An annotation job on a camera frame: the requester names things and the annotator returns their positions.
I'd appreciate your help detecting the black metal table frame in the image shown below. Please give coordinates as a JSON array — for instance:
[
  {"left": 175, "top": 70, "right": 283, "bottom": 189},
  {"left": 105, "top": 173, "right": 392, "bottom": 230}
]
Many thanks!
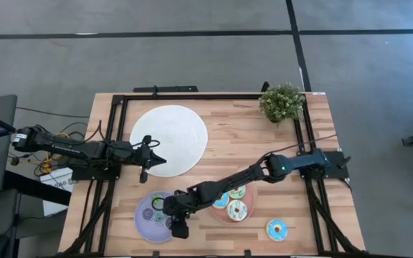
[{"left": 61, "top": 93, "right": 367, "bottom": 258}]

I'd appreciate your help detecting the large white teal-drizzle donut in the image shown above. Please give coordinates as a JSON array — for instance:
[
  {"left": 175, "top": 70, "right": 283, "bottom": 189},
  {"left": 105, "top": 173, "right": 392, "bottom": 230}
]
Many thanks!
[{"left": 227, "top": 199, "right": 248, "bottom": 222}]

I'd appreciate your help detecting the black cable bundle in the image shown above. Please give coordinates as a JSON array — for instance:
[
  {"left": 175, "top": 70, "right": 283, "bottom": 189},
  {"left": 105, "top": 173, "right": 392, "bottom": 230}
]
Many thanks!
[{"left": 7, "top": 121, "right": 89, "bottom": 176}]

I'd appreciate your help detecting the yellow cable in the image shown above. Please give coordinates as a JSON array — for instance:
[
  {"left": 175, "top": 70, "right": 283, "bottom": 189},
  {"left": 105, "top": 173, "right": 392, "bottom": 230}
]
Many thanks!
[{"left": 34, "top": 132, "right": 72, "bottom": 175}]

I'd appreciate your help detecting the large mint black-drizzle donut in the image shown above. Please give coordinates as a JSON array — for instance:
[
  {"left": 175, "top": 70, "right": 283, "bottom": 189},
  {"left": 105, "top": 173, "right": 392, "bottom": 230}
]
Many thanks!
[{"left": 227, "top": 185, "right": 247, "bottom": 200}]

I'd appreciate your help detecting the pink round plate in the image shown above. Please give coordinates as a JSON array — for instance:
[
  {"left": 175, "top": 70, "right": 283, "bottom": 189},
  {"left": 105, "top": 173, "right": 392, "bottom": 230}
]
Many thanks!
[{"left": 208, "top": 181, "right": 258, "bottom": 226}]

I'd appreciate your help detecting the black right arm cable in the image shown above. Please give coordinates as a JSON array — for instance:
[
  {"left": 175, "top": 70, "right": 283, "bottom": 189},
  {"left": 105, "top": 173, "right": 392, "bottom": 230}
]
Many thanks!
[{"left": 260, "top": 134, "right": 338, "bottom": 158}]

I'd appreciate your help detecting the potted green plant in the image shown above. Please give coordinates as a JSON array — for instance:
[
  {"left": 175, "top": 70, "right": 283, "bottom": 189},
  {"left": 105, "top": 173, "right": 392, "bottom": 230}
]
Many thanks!
[{"left": 258, "top": 82, "right": 306, "bottom": 124}]

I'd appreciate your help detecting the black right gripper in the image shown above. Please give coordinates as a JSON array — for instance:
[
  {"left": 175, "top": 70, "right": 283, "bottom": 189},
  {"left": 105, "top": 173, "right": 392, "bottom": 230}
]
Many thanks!
[{"left": 162, "top": 189, "right": 199, "bottom": 240}]

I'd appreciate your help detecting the thin black floor cable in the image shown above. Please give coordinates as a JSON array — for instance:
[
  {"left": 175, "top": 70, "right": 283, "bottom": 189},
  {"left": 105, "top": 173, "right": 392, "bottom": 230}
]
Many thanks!
[{"left": 15, "top": 105, "right": 91, "bottom": 118}]

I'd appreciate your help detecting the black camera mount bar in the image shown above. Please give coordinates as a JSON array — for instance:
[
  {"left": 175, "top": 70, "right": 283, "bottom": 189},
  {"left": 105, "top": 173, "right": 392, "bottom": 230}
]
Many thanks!
[{"left": 133, "top": 85, "right": 199, "bottom": 93}]

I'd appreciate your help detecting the large blue iced donut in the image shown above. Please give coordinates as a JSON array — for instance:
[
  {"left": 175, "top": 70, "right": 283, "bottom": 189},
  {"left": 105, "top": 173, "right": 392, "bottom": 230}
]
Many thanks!
[
  {"left": 212, "top": 193, "right": 230, "bottom": 210},
  {"left": 265, "top": 219, "right": 289, "bottom": 242}
]

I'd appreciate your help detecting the white printed box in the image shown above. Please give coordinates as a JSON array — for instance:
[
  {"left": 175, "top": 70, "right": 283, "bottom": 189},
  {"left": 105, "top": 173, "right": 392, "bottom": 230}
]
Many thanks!
[{"left": 40, "top": 167, "right": 75, "bottom": 218}]

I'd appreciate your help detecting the white round woven placemat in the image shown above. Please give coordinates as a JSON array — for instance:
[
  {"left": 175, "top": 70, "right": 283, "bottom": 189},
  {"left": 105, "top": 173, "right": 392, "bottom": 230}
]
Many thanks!
[{"left": 129, "top": 104, "right": 209, "bottom": 178}]

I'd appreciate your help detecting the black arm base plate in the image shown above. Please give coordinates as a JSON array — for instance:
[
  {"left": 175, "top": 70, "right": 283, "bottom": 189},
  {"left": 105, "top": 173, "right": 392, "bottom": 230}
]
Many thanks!
[
  {"left": 297, "top": 150, "right": 351, "bottom": 180},
  {"left": 70, "top": 165, "right": 122, "bottom": 181}
]

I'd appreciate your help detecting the purple round plate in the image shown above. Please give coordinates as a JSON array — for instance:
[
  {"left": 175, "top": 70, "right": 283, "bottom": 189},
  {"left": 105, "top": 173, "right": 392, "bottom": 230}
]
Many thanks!
[{"left": 133, "top": 191, "right": 179, "bottom": 244}]

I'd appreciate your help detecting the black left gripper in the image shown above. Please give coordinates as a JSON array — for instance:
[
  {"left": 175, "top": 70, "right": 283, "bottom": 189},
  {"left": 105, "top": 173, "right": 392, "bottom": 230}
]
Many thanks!
[{"left": 118, "top": 135, "right": 167, "bottom": 184}]

